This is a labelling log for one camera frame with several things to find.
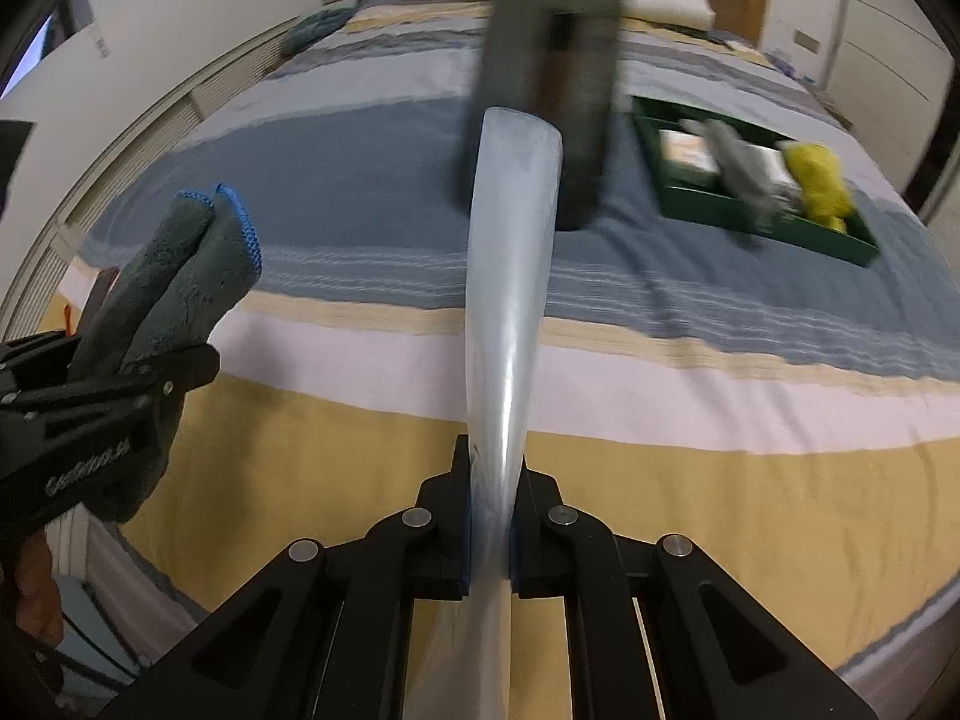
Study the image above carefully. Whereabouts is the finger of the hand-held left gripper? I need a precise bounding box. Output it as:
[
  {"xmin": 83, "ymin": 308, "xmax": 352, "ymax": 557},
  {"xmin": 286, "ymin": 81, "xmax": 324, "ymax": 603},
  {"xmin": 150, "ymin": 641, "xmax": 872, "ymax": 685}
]
[
  {"xmin": 0, "ymin": 345, "xmax": 220, "ymax": 436},
  {"xmin": 0, "ymin": 268, "xmax": 121, "ymax": 377}
]

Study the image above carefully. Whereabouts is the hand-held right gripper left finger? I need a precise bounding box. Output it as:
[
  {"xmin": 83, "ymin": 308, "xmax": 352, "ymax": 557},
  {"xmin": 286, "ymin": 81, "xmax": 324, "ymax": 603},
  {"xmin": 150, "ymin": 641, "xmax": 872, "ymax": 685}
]
[{"xmin": 97, "ymin": 435, "xmax": 475, "ymax": 720}]

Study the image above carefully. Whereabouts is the grey cloth with blue edge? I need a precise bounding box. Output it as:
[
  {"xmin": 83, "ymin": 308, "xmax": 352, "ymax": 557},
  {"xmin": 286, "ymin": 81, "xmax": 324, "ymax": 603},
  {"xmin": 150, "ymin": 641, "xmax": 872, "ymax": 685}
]
[{"xmin": 67, "ymin": 181, "xmax": 263, "ymax": 526}]

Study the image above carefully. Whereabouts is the green tray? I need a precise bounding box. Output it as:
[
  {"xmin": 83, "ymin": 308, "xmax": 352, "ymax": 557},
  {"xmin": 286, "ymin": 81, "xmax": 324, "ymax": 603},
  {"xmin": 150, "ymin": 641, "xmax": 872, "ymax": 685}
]
[{"xmin": 630, "ymin": 94, "xmax": 882, "ymax": 271}]

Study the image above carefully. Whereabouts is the yellow towel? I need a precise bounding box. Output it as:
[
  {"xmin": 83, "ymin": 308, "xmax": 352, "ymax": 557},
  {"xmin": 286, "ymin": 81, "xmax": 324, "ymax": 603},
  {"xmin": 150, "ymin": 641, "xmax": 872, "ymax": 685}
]
[{"xmin": 780, "ymin": 141, "xmax": 856, "ymax": 233}]

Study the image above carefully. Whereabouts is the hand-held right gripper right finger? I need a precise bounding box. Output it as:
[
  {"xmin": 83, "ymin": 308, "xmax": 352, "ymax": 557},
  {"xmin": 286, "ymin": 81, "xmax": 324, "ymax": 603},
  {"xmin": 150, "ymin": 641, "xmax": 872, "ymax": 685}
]
[{"xmin": 508, "ymin": 457, "xmax": 878, "ymax": 720}]

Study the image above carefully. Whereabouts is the person's left hand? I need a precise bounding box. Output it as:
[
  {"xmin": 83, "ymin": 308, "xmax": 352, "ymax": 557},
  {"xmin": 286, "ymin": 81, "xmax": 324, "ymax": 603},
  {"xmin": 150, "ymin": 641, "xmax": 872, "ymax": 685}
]
[{"xmin": 15, "ymin": 535, "xmax": 66, "ymax": 646}]

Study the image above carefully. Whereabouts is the teal knitted cloth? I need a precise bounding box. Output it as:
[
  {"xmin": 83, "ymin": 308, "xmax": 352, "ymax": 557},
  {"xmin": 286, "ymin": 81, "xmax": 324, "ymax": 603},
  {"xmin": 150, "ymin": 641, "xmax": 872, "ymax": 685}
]
[{"xmin": 283, "ymin": 7, "xmax": 353, "ymax": 55}]

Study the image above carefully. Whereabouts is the dark cloth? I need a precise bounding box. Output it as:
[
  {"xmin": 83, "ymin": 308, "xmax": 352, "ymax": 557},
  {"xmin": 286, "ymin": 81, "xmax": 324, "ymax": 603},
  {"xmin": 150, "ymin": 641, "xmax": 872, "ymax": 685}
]
[{"xmin": 457, "ymin": 0, "xmax": 627, "ymax": 233}]

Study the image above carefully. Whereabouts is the striped bed sheet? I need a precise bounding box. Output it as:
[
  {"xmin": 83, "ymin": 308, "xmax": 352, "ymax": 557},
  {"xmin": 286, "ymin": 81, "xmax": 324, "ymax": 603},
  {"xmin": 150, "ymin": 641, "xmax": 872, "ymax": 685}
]
[{"xmin": 45, "ymin": 0, "xmax": 960, "ymax": 691}]

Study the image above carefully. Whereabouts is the white tissue packet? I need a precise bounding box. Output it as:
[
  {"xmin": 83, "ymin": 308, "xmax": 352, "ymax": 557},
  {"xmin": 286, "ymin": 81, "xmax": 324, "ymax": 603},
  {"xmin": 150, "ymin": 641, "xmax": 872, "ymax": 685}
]
[{"xmin": 746, "ymin": 146, "xmax": 796, "ymax": 188}]

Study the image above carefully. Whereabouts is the clear plastic bag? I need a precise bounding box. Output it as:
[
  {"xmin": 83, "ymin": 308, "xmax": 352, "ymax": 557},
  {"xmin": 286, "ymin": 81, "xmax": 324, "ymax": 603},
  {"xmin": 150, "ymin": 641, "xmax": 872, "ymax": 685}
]
[{"xmin": 405, "ymin": 106, "xmax": 563, "ymax": 720}]

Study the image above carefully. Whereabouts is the white wardrobe door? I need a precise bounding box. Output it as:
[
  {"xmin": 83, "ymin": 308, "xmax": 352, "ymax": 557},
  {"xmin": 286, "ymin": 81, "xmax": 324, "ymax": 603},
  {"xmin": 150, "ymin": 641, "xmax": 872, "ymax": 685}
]
[{"xmin": 825, "ymin": 0, "xmax": 960, "ymax": 188}]

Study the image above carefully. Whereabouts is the yellow tissue packet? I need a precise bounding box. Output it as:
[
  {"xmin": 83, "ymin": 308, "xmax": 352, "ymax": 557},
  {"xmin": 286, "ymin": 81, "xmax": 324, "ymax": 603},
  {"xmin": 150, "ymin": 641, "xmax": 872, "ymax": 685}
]
[{"xmin": 658, "ymin": 127, "xmax": 722, "ymax": 177}]

